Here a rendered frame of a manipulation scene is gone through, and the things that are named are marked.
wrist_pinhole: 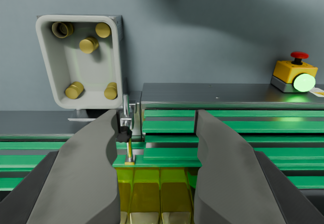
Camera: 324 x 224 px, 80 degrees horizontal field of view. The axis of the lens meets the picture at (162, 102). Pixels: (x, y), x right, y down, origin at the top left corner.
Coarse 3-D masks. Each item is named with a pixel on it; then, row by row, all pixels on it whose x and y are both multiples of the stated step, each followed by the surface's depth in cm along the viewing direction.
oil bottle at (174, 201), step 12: (168, 168) 45; (180, 168) 45; (168, 180) 42; (180, 180) 42; (168, 192) 39; (180, 192) 39; (168, 204) 37; (180, 204) 37; (168, 216) 35; (180, 216) 35
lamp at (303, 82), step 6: (294, 78) 50; (300, 78) 48; (306, 78) 47; (312, 78) 47; (294, 84) 50; (300, 84) 48; (306, 84) 48; (312, 84) 48; (300, 90) 49; (306, 90) 48
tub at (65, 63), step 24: (48, 24) 44; (96, 24) 48; (48, 48) 45; (72, 48) 51; (48, 72) 46; (72, 72) 54; (96, 72) 54; (120, 72) 47; (96, 96) 54; (120, 96) 49
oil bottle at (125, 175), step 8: (120, 168) 44; (128, 168) 44; (120, 176) 42; (128, 176) 42; (120, 184) 40; (128, 184) 40; (120, 192) 38; (128, 192) 39; (128, 200) 37; (128, 208) 36; (128, 216) 35
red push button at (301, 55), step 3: (291, 54) 51; (294, 54) 50; (297, 54) 49; (300, 54) 49; (303, 54) 49; (306, 54) 49; (294, 57) 50; (297, 57) 49; (300, 57) 49; (303, 57) 49; (306, 57) 49; (294, 60) 52; (297, 60) 51; (300, 60) 51
